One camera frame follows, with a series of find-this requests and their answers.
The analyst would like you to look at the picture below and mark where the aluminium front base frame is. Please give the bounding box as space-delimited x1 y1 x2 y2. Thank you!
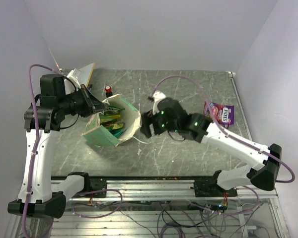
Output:
16 176 280 201

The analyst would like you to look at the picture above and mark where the green spring tea candy packet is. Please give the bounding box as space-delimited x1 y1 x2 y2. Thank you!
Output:
99 113 124 130

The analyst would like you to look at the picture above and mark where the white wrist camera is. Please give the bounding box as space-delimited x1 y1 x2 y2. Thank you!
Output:
67 68 82 84
149 90 166 115

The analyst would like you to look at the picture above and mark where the small whiteboard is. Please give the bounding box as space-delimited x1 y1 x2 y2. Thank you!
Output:
74 62 95 88

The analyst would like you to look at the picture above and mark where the purple Fox's candy packet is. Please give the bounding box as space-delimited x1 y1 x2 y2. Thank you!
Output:
204 102 235 129

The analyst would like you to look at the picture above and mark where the green illustrated paper bag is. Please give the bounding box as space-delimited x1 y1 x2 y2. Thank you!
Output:
82 94 141 147

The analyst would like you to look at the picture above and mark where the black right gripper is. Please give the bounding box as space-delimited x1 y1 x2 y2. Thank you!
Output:
140 108 179 138

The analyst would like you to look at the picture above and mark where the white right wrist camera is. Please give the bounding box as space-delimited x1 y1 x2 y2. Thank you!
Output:
149 90 166 115

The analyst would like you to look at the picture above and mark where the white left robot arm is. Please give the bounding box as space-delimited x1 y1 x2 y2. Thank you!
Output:
7 74 106 218

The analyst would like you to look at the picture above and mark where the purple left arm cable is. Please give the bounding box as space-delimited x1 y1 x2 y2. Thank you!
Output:
21 63 65 238

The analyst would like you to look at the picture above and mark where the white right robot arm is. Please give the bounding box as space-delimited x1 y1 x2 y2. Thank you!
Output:
140 98 281 196

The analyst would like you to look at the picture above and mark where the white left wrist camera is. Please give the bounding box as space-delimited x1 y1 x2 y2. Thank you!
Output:
67 68 82 84

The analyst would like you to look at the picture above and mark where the aluminium table edge rail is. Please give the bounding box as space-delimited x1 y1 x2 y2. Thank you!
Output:
228 71 253 141

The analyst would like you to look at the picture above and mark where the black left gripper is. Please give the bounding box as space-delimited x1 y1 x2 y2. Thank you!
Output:
59 84 109 118

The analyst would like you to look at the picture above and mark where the teal candy packet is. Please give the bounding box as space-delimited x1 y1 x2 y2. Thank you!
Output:
110 128 126 138

